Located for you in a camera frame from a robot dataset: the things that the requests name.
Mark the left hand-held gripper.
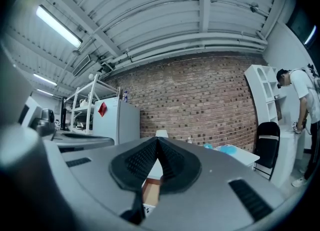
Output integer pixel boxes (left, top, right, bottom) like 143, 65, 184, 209
18, 96, 116, 148

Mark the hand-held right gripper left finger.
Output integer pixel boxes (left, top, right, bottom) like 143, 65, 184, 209
43, 136, 159, 226

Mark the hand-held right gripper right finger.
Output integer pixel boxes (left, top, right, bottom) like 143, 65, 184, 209
143, 136, 286, 231

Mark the light blue round item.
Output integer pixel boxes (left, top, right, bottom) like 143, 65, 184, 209
219, 144, 238, 155

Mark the white table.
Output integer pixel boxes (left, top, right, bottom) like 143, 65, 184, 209
212, 144, 261, 174

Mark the red diamond paper decoration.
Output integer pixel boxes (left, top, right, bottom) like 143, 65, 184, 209
97, 101, 109, 118

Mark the white refrigerator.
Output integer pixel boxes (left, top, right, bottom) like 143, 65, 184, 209
92, 97, 141, 146

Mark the white metal storage rack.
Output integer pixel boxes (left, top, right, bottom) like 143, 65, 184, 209
63, 73, 121, 136

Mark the brown cardboard box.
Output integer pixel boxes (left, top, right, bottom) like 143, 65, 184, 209
141, 176, 161, 206

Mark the black folding chair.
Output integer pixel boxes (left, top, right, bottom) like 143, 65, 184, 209
252, 121, 281, 181

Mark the short ceiling tube light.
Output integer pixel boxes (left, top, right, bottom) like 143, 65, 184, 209
33, 72, 58, 87
36, 88, 54, 97

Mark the ceiling air vent unit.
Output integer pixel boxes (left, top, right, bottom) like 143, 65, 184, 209
72, 54, 92, 77

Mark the white counter block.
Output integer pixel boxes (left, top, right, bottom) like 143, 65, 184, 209
270, 121, 307, 189

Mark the white arched shelf cabinet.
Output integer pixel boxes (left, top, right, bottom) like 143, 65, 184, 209
244, 64, 289, 126

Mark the long ceiling tube light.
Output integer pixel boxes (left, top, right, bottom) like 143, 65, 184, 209
35, 4, 84, 49

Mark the white ceiling pipe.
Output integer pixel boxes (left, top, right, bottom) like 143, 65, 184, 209
109, 33, 269, 66

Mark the ceiling light by dark wall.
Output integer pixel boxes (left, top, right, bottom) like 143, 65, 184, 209
304, 24, 317, 46

